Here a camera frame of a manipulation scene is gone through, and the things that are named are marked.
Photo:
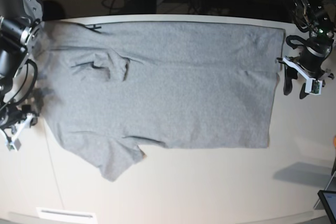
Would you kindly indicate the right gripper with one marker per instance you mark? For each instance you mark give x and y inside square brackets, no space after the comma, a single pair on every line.
[12,114]

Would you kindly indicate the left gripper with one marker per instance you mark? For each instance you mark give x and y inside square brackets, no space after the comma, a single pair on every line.
[309,60]

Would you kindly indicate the grey T-shirt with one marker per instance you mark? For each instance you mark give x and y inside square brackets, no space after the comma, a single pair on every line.
[108,91]

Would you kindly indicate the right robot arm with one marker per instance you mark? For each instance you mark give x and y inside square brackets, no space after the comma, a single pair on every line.
[20,27]

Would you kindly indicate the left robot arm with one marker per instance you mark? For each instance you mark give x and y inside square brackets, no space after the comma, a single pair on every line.
[310,17]

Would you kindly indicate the white paper label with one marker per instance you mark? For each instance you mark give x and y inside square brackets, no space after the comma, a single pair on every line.
[48,211]

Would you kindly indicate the black tablet screen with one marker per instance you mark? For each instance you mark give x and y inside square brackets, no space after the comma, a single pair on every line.
[328,201]

